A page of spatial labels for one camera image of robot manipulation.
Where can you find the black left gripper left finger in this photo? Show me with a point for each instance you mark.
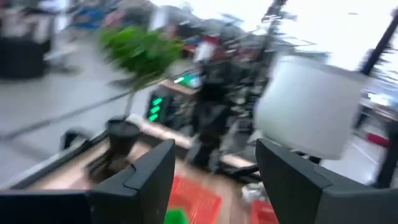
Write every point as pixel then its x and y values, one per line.
pixel 140 186

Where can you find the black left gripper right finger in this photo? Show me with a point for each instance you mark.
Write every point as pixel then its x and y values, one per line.
pixel 295 189

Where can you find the green plastic basket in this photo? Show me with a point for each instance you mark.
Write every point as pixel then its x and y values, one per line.
pixel 175 217

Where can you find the orange plastic basket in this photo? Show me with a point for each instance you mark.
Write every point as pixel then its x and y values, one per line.
pixel 196 199
pixel 262 214

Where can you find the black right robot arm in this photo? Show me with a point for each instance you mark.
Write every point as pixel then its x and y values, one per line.
pixel 214 124

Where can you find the black plant pot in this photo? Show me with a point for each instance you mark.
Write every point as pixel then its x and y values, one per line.
pixel 122 137

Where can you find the black box with green lights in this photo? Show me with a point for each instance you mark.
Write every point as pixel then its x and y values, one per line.
pixel 157 109

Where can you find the white lamp shade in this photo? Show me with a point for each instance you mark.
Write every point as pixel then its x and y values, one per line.
pixel 311 105

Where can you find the green leafy small tree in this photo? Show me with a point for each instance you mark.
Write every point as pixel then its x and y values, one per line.
pixel 140 53

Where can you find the black cabinet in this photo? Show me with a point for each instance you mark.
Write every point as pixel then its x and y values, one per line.
pixel 21 59

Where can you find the black frame clamp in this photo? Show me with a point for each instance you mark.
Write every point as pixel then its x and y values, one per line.
pixel 70 137

